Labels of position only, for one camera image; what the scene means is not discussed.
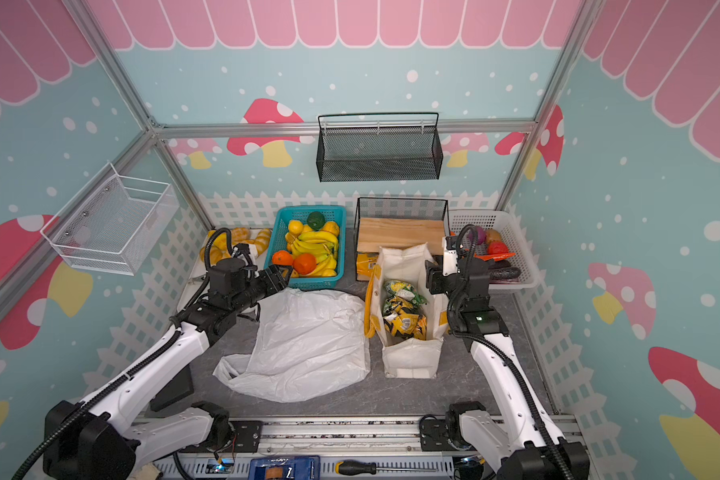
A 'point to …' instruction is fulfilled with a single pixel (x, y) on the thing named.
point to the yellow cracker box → (365, 262)
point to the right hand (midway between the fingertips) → (437, 259)
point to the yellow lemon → (295, 226)
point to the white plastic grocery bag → (312, 348)
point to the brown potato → (492, 235)
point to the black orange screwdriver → (362, 468)
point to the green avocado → (316, 220)
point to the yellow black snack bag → (403, 318)
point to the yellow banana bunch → (323, 246)
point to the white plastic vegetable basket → (501, 221)
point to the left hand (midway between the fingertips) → (286, 276)
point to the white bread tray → (199, 270)
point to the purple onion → (481, 235)
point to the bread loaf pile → (222, 243)
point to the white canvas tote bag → (406, 358)
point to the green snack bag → (397, 288)
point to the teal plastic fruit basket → (330, 213)
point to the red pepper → (497, 248)
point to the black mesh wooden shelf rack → (400, 223)
